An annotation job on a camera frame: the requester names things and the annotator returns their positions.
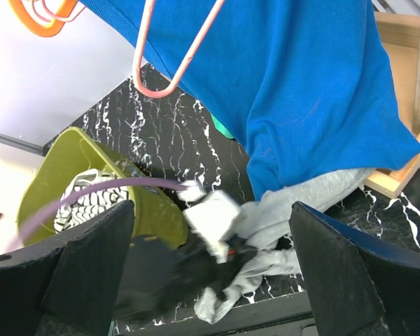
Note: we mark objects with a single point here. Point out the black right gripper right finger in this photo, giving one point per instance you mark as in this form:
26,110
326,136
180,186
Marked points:
357,284

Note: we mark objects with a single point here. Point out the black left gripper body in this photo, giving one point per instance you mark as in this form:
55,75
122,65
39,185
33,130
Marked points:
238,255

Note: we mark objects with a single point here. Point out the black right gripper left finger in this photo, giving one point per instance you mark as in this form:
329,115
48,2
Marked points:
72,277

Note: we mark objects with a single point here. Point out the grey tank top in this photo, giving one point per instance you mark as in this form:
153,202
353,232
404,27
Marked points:
263,223

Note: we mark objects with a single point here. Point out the black white striped tank top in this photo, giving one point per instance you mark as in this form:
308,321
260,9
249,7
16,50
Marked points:
90,205

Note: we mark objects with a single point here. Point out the pink hanger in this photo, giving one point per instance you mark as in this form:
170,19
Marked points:
67,11
168,39

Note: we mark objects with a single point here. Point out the blue tank top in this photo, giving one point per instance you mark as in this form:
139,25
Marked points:
304,86

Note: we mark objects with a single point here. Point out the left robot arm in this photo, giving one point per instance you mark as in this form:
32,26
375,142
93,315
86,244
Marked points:
156,278

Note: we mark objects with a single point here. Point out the green tank top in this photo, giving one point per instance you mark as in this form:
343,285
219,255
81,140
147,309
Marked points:
221,128

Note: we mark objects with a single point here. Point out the orange plastic hanger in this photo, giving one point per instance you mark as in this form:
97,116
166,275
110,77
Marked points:
36,26

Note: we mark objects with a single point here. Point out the white drawer unit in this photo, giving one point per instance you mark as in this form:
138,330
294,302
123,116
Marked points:
17,169

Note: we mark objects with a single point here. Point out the olive green plastic basket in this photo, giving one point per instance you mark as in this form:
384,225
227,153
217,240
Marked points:
74,152

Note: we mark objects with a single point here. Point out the wooden clothes rack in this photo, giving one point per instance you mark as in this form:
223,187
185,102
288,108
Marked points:
400,35

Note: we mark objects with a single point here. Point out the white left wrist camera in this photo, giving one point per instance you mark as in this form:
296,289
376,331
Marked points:
210,216

